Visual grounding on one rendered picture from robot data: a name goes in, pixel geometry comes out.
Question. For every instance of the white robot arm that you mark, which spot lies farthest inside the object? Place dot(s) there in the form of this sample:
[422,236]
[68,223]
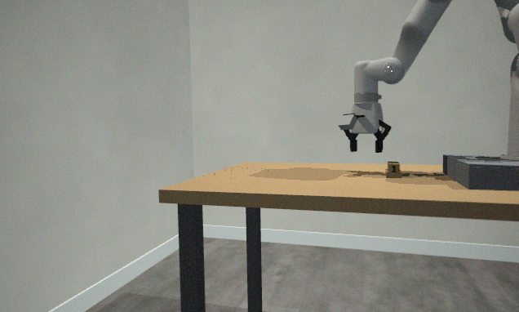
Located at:
[414,34]

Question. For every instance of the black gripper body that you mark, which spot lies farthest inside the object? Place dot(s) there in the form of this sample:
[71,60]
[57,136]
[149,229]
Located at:
[370,123]

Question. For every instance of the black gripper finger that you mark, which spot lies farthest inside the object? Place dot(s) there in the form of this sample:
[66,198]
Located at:
[380,137]
[353,142]

